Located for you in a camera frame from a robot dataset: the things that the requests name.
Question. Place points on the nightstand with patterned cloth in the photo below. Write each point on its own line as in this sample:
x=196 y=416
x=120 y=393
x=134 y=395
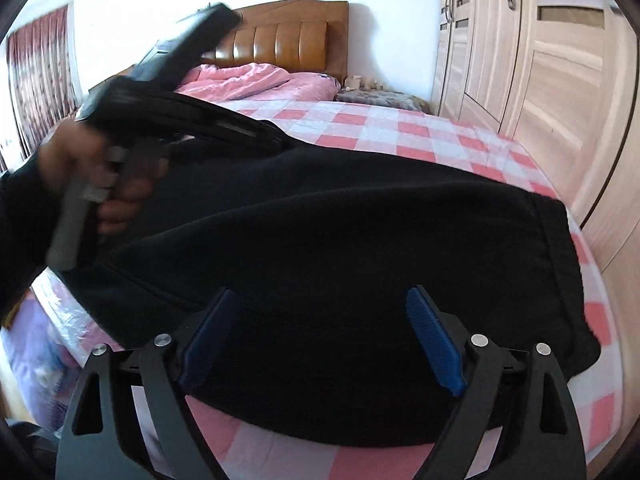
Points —
x=375 y=98

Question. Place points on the light wooden wardrobe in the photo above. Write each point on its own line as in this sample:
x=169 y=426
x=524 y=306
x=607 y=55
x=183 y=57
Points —
x=550 y=85

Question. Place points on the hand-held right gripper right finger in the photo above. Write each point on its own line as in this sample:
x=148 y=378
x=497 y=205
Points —
x=435 y=340

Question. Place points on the person's left hand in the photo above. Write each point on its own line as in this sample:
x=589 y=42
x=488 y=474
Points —
x=67 y=152

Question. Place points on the pink quilt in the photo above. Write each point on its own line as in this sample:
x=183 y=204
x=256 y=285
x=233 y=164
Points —
x=260 y=80

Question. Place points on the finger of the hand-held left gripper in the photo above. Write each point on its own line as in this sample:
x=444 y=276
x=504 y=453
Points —
x=235 y=125

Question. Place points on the wooden bed headboard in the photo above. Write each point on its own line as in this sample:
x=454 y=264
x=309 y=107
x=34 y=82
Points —
x=285 y=35

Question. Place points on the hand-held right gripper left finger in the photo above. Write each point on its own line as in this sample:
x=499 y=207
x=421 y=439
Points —
x=207 y=340

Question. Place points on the small beige jar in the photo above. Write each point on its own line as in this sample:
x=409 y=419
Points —
x=356 y=82

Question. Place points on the dark red patterned curtain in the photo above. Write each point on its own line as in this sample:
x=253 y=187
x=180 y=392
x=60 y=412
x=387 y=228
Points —
x=40 y=70

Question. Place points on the clear plastic bedding bag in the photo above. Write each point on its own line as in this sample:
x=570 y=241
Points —
x=30 y=350

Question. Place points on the person's left forearm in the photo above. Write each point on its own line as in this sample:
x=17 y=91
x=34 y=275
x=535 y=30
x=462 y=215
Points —
x=20 y=230

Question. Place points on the pink checkered bed sheet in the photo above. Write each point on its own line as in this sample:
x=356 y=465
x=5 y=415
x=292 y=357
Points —
x=400 y=125

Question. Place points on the black pants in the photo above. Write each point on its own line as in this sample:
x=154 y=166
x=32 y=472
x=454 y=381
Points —
x=325 y=220

